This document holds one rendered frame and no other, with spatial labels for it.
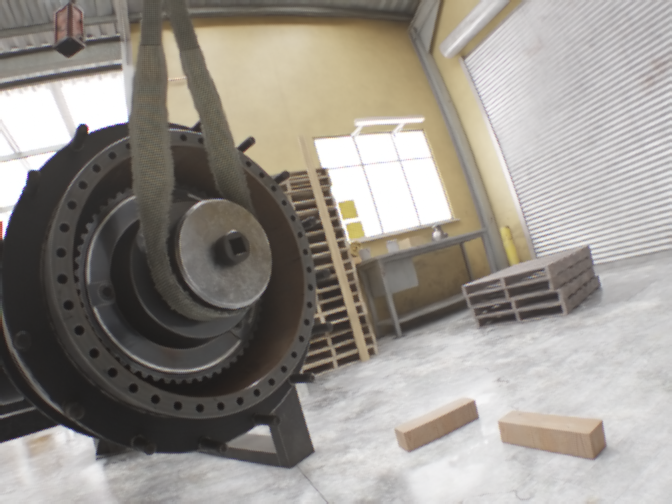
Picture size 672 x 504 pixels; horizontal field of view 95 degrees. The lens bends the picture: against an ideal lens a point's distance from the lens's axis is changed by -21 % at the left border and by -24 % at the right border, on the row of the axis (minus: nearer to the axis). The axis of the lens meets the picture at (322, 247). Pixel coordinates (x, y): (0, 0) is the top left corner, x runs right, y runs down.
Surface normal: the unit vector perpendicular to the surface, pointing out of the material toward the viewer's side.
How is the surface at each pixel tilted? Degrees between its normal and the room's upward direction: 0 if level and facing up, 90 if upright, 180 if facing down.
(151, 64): 92
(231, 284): 90
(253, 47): 90
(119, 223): 90
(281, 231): 103
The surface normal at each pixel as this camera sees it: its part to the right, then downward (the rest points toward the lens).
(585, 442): -0.88, 0.18
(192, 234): 0.69, -0.28
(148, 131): 0.33, -0.15
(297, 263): -0.70, -0.02
